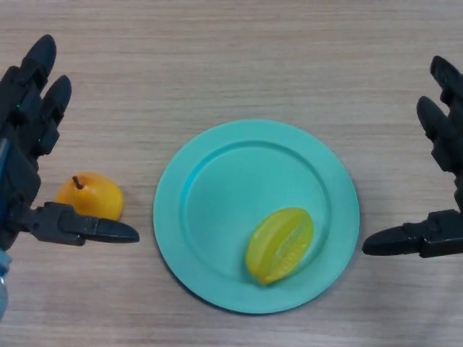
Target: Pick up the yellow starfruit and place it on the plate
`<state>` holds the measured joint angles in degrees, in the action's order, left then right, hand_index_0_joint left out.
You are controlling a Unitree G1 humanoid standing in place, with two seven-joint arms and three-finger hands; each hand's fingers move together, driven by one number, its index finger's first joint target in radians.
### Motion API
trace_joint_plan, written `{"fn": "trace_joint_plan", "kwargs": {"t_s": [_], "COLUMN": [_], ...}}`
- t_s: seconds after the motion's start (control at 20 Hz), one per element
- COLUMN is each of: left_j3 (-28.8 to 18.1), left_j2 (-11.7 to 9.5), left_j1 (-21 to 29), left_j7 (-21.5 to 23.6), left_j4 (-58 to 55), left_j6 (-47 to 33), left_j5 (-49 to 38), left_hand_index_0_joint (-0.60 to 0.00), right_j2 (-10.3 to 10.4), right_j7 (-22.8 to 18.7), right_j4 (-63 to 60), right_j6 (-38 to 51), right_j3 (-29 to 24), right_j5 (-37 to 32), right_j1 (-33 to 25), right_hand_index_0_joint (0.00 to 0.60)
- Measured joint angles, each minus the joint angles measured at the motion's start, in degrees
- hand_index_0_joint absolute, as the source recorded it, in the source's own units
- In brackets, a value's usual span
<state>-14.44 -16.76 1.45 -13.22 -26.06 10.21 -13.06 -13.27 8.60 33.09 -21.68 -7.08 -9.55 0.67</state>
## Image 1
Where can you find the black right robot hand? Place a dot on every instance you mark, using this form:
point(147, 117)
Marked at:
point(448, 144)

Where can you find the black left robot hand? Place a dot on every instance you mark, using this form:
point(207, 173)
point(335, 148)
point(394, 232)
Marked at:
point(18, 177)

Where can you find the yellow starfruit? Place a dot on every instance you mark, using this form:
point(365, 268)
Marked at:
point(275, 246)

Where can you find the teal round plate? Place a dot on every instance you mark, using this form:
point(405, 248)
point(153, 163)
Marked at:
point(231, 195)

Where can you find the orange pear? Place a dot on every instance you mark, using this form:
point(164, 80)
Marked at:
point(97, 197)

